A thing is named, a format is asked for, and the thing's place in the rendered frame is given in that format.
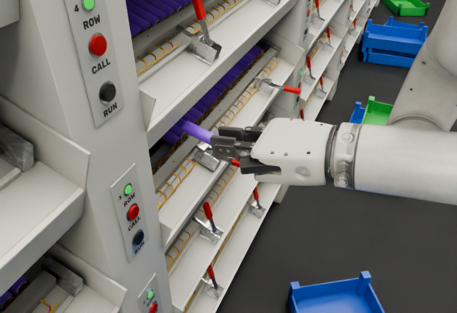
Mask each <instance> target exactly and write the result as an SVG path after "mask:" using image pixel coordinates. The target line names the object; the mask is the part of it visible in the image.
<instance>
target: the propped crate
mask: <svg viewBox="0 0 457 313"><path fill-rule="evenodd" d="M374 100H375V97H372V96H369V100H368V104H367V106H366V109H365V113H364V116H363V118H362V122H361V124H364V125H381V126H386V123H387V121H388V118H389V115H390V113H391V111H392V108H393V105H390V104H386V103H380V102H376V101H374Z"/></svg>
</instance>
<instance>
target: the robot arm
mask: <svg viewBox="0 0 457 313"><path fill-rule="evenodd" d="M456 119H457V0H446V2H445V4H444V6H443V9H442V10H441V13H440V15H439V17H438V19H437V22H436V24H435V26H434V28H433V30H432V31H431V33H430V35H429V36H428V38H427V39H426V41H425V42H424V43H423V45H422V47H421V48H420V50H419V52H418V54H417V56H416V57H415V59H414V61H413V63H412V65H411V68H410V70H409V72H408V74H407V77H406V78H405V81H404V83H403V85H402V87H401V90H400V92H399V94H398V97H397V98H396V101H395V103H394V105H393V108H392V111H391V113H390V115H389V118H388V121H387V123H386V126H381V125H364V124H357V123H348V122H343V123H342V124H341V126H340V127H339V126H338V125H329V124H325V123H322V122H315V121H310V120H301V119H295V118H274V119H273V120H269V121H267V122H266V123H265V124H263V125H259V126H257V127H251V126H248V127H245V128H244V130H243V128H240V127H227V126H219V127H218V134H219V136H218V135H213V136H211V137H210V142H211V148H212V151H213V154H214V155H218V156H224V157H233V158H236V160H237V161H239V166H240V170H241V174H254V179H255V180H257V181H259V182H267V183H272V184H285V185H295V186H318V185H325V184H326V182H333V181H334V185H335V186H336V187H340V188H348V189H353V190H358V191H366V192H372V193H380V194H385V195H394V196H398V197H406V198H412V199H420V200H425V201H434V202H439V203H447V204H452V205H457V132H454V131H450V129H451V128H452V125H453V124H454V123H455V121H456ZM247 150H250V154H248V152H247Z"/></svg>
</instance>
